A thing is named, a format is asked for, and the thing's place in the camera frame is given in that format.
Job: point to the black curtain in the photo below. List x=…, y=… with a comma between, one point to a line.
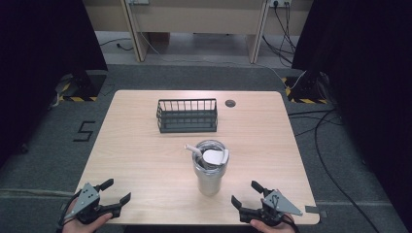
x=39, y=64
x=366, y=81

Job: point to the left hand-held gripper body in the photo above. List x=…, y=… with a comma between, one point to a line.
x=85, y=198

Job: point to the white spoon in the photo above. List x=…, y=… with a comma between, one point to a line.
x=193, y=149

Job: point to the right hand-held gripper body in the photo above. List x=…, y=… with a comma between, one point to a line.
x=275, y=204

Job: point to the person's left hand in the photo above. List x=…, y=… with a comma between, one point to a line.
x=82, y=226

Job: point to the white wall socket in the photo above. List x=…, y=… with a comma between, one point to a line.
x=280, y=2

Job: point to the grey tape strip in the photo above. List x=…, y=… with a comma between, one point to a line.
x=316, y=211

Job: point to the steel tumbler with lid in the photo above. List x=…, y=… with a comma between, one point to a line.
x=210, y=171

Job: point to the stand base with hazard tape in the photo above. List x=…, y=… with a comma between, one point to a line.
x=81, y=86
x=306, y=92

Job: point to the person's right hand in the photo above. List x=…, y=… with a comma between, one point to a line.
x=270, y=228

